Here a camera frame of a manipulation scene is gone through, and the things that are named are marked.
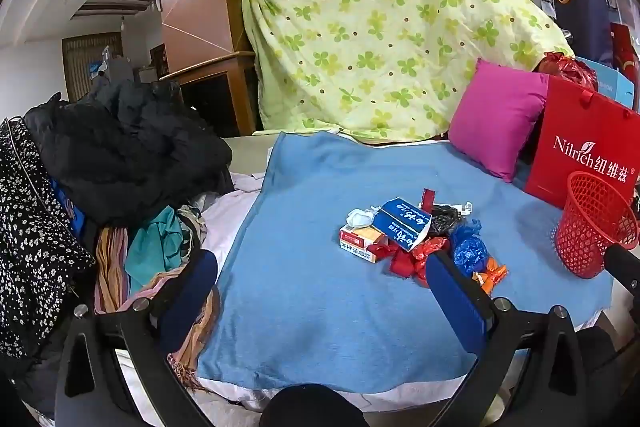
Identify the wooden cabinet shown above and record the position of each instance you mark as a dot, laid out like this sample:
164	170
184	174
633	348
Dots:
218	91

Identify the red orange medicine box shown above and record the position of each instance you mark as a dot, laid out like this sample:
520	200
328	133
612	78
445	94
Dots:
365	243

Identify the navy bag orange handles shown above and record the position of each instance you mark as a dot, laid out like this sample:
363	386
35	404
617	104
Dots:
588	23

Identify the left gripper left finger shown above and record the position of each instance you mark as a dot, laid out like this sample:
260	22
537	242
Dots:
91	389

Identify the black white floral garment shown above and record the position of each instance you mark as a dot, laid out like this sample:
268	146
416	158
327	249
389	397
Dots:
40	255

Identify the blue white carton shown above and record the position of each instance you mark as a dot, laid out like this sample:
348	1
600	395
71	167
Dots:
404	224

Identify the teal garment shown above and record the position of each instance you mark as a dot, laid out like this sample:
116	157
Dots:
155	249

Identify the black clothes pile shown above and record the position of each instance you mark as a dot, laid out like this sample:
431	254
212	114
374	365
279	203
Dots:
128	149

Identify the black plastic bag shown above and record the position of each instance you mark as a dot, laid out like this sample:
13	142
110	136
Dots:
444	220

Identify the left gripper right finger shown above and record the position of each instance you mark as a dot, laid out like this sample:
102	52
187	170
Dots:
551	388

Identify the blue towel blanket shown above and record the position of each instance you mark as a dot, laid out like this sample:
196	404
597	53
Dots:
297	308

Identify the green clover quilt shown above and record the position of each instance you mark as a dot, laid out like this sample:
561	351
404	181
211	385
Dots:
384	70

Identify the red ribbon bow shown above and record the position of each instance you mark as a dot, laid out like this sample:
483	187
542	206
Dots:
409	264

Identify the red crinkled plastic bag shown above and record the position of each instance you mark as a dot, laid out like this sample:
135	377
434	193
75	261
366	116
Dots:
568	68

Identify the red Nilrich shopping bag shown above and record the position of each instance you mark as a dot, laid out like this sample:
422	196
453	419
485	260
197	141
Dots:
584	131

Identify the striped pink orange scarf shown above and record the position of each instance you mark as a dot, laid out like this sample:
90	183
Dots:
112	271

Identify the red mesh trash basket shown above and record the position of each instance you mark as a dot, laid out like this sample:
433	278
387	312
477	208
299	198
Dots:
595	217

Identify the orange wrapper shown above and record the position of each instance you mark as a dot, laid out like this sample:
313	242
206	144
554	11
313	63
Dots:
493	274

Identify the magenta pillow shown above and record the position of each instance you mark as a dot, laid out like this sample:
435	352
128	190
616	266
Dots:
496	115

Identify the light blue box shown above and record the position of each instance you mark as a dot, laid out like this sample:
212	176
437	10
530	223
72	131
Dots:
612	84

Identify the blue plastic bag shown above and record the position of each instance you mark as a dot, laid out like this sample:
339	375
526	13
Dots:
468	252

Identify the white purple pill box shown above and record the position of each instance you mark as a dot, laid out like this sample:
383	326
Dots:
465	209

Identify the white bed sheet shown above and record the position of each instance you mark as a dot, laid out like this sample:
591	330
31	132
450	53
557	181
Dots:
226	214

